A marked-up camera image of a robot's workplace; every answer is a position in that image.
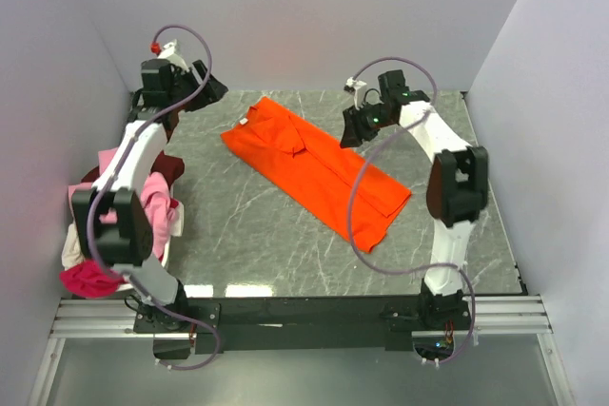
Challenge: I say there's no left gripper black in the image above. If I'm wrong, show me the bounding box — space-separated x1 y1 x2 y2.
168 60 227 113

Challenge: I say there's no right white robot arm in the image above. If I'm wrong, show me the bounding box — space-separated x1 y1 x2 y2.
340 70 489 329

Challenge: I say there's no cream t-shirt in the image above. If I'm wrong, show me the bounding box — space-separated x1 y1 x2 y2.
61 222 86 270

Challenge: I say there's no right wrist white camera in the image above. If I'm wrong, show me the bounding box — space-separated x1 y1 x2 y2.
344 77 368 109

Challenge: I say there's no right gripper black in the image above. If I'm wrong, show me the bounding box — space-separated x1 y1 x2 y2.
338 101 393 150

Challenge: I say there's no orange t-shirt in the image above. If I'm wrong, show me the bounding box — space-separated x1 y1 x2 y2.
221 97 412 254

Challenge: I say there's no magenta t-shirt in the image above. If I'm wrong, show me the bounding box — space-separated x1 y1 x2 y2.
59 260 124 299

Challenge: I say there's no pink t-shirt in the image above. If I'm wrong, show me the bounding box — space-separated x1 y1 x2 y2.
68 147 185 260

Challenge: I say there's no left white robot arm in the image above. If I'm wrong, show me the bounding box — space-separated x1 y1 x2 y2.
70 57 227 332

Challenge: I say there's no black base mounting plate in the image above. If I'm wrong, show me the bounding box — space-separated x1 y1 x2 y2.
133 295 471 355

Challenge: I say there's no white laundry basket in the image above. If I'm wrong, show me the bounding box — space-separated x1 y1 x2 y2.
144 196 185 269

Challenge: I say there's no wrist white camera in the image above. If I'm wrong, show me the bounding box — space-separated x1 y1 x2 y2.
344 77 368 109
149 40 189 73

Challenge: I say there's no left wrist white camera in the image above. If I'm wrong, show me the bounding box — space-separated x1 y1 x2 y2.
149 40 189 73

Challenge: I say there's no aluminium extrusion rail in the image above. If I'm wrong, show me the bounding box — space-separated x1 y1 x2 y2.
49 296 553 339

